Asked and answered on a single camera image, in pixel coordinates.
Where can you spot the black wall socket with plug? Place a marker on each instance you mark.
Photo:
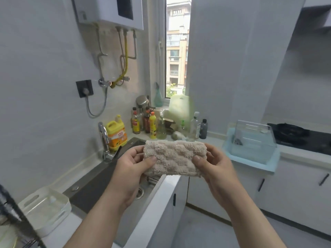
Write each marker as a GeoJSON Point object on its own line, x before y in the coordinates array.
{"type": "Point", "coordinates": [84, 88]}

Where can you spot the window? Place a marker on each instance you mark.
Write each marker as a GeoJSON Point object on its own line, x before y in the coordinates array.
{"type": "Point", "coordinates": [178, 49]}

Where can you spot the steel pot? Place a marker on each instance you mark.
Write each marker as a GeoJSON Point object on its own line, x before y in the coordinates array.
{"type": "Point", "coordinates": [142, 100]}

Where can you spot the metal water pipe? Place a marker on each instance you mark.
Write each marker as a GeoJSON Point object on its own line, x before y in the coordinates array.
{"type": "Point", "coordinates": [98, 49]}
{"type": "Point", "coordinates": [135, 46]}

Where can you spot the dark bottle black cap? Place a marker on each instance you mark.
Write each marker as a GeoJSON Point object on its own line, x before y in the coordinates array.
{"type": "Point", "coordinates": [203, 130]}

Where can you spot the person's right forearm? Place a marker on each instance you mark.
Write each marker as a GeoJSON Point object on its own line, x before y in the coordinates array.
{"type": "Point", "coordinates": [250, 224]}

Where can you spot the green spray bottle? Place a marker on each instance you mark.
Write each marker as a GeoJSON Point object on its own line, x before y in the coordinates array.
{"type": "Point", "coordinates": [158, 98]}

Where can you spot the person's right hand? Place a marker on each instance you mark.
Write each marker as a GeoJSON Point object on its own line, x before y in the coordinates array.
{"type": "Point", "coordinates": [219, 175]}

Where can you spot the white plastic basket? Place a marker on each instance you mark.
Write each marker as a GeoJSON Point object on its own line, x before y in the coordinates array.
{"type": "Point", "coordinates": [46, 211]}

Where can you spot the small bowls on plates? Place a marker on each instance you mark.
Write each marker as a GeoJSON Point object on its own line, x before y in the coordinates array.
{"type": "Point", "coordinates": [7, 240]}

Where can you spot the beige checked towel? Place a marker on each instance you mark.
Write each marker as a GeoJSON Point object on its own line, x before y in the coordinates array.
{"type": "Point", "coordinates": [173, 157]}

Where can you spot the green capped clear bottle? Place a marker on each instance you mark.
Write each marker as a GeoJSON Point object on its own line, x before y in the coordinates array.
{"type": "Point", "coordinates": [183, 126]}

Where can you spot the white stove cabinet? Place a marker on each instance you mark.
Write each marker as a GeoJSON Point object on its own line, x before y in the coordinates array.
{"type": "Point", "coordinates": [289, 193]}

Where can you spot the range hood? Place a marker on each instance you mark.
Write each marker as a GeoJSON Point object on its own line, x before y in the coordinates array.
{"type": "Point", "coordinates": [315, 20]}

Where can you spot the clear plastic tray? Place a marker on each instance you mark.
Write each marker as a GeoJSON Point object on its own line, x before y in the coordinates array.
{"type": "Point", "coordinates": [253, 149]}

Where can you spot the chrome faucet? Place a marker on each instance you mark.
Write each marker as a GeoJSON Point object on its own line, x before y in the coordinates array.
{"type": "Point", "coordinates": [104, 136]}

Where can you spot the grey kitchen sink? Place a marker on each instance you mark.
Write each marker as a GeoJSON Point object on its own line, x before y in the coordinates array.
{"type": "Point", "coordinates": [90, 188]}

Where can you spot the white water heater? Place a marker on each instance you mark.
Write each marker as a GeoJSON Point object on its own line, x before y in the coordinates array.
{"type": "Point", "coordinates": [103, 10]}

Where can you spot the chrome water valve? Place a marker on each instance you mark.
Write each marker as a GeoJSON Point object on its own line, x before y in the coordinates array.
{"type": "Point", "coordinates": [125, 79]}
{"type": "Point", "coordinates": [104, 82]}

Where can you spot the group of condiment bottles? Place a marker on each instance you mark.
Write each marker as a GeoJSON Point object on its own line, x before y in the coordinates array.
{"type": "Point", "coordinates": [147, 122]}

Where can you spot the clear glass bottle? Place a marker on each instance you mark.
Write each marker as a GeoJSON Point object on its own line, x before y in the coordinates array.
{"type": "Point", "coordinates": [161, 131]}

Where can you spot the person's left hand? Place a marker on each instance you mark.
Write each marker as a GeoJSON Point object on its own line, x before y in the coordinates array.
{"type": "Point", "coordinates": [124, 178]}

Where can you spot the yellow detergent bottle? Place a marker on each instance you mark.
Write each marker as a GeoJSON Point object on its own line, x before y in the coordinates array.
{"type": "Point", "coordinates": [117, 135]}

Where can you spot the yellow label sauce bottle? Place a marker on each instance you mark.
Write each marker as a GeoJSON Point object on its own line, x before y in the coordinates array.
{"type": "Point", "coordinates": [135, 123]}

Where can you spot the person's left forearm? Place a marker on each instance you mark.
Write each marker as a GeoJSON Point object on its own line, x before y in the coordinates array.
{"type": "Point", "coordinates": [98, 227]}

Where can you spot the black gas stove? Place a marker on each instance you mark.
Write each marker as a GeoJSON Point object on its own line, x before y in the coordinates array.
{"type": "Point", "coordinates": [310, 144]}

